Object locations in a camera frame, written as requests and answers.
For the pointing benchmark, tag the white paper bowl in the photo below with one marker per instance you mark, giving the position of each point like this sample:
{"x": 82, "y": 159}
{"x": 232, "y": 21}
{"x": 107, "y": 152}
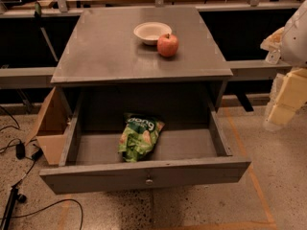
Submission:
{"x": 150, "y": 32}

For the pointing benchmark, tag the black stand leg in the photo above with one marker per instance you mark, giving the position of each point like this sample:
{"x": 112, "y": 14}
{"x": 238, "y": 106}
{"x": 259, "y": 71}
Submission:
{"x": 14, "y": 197}

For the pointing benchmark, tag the grey metal rail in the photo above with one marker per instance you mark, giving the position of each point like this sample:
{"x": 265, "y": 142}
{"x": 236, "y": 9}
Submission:
{"x": 39, "y": 77}

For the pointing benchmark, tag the green rice chip bag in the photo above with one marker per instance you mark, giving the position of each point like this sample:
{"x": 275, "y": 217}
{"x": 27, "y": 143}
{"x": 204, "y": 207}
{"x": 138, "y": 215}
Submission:
{"x": 139, "y": 137}

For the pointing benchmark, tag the clear sanitizer pump bottle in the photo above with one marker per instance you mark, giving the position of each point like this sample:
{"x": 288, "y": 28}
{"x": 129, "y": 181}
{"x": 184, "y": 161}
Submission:
{"x": 273, "y": 57}

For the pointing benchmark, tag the grey open top drawer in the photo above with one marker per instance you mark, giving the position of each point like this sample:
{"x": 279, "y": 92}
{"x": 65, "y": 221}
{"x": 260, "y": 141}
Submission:
{"x": 191, "y": 149}

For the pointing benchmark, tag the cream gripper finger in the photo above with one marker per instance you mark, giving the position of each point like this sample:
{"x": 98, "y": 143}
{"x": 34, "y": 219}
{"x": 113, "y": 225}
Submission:
{"x": 273, "y": 41}
{"x": 290, "y": 95}

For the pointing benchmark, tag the grey wooden cabinet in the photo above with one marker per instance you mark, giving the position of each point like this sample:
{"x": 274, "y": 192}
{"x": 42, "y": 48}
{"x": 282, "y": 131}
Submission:
{"x": 118, "y": 73}

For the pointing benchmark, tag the brown cardboard box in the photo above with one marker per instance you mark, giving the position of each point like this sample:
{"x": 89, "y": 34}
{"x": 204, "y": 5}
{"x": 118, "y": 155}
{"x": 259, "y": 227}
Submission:
{"x": 50, "y": 126}

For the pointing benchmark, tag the black power adapter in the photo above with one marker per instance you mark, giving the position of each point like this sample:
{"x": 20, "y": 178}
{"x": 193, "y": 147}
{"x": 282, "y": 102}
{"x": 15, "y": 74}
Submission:
{"x": 20, "y": 151}

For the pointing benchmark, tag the red apple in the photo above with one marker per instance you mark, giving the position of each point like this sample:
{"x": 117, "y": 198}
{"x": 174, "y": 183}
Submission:
{"x": 167, "y": 45}

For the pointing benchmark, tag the small metal drawer knob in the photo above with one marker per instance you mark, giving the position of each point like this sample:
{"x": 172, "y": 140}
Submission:
{"x": 149, "y": 181}

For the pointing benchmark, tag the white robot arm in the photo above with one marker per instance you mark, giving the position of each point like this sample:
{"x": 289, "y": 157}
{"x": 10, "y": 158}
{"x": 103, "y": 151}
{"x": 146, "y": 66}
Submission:
{"x": 293, "y": 50}

